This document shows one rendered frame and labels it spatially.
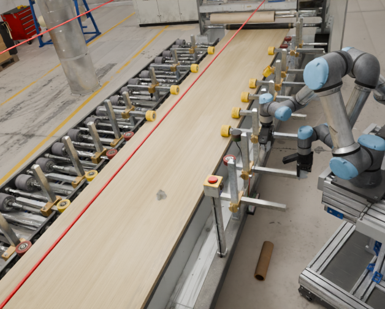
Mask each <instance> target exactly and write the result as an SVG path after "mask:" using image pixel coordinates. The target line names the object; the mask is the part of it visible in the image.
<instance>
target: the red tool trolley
mask: <svg viewBox="0 0 385 309"><path fill-rule="evenodd" d="M0 16H1V17H2V19H3V21H6V22H7V23H8V24H9V27H10V28H9V27H8V28H9V29H11V30H10V33H11V36H12V39H13V40H14V41H15V44H16V45H17V44H19V43H20V42H19V41H18V40H22V39H26V40H28V39H30V38H32V36H33V35H35V34H37V32H36V27H35V24H34V20H33V17H32V12H31V8H30V6H27V7H24V8H23V9H18V8H17V7H16V8H14V9H12V10H9V11H7V12H5V13H2V14H0ZM7 26H8V25H7Z"/></svg>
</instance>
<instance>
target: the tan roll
mask: <svg viewBox="0 0 385 309"><path fill-rule="evenodd" d="M252 13H253V12H234V13H212V14H211V15H210V17H205V18H204V20H210V22H211V24H223V23H244V22H246V21H247V19H248V18H249V17H250V16H251V15H252ZM276 18H296V14H291V15H275V11H265V12H255V13H254V14H253V16H252V17H251V18H250V19H249V20H248V21H247V23H268V22H275V19H276Z"/></svg>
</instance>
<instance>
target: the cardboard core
mask: <svg viewBox="0 0 385 309"><path fill-rule="evenodd" d="M273 246H274V245H273V243H272V242H270V241H265V242H264V243H263V246H262V249H261V253H260V256H259V260H258V263H257V267H256V271H255V273H254V277H255V279H257V280H259V281H264V280H265V277H266V274H267V270H268V267H269V262H270V258H271V255H272V251H273Z"/></svg>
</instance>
